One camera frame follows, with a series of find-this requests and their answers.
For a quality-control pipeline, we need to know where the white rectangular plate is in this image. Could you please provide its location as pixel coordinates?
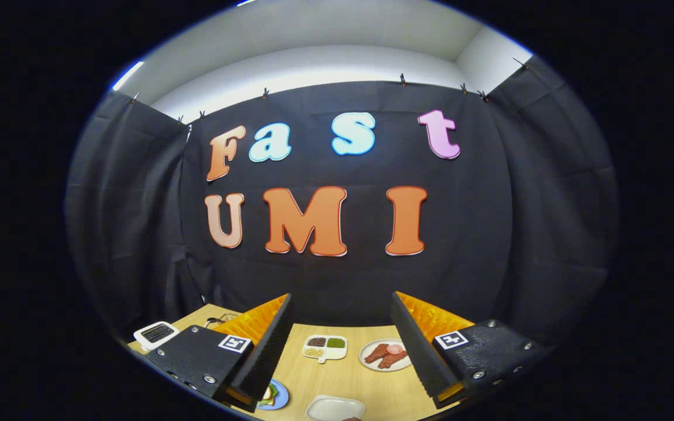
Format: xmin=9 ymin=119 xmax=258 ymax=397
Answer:
xmin=305 ymin=395 xmax=365 ymax=421

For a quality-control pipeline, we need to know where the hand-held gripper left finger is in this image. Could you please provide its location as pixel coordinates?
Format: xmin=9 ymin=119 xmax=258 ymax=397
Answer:
xmin=144 ymin=293 xmax=294 ymax=413

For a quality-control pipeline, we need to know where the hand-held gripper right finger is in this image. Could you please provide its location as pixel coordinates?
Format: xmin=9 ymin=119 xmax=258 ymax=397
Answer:
xmin=390 ymin=291 xmax=555 ymax=412

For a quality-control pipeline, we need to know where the row of black clips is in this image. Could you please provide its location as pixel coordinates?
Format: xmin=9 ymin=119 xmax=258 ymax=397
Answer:
xmin=131 ymin=57 xmax=529 ymax=125

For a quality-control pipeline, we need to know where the white divided tray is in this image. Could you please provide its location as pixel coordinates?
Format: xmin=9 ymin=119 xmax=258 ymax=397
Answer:
xmin=302 ymin=334 xmax=348 ymax=363

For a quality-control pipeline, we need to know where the white toaster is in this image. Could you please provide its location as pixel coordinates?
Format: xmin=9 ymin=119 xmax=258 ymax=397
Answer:
xmin=133 ymin=321 xmax=180 ymax=351

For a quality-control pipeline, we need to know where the white oval plate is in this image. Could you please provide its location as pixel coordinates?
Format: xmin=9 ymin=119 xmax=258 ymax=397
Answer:
xmin=359 ymin=339 xmax=414 ymax=372

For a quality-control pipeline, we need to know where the blue round plate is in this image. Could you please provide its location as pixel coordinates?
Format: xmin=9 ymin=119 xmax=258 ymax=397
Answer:
xmin=255 ymin=378 xmax=290 ymax=411

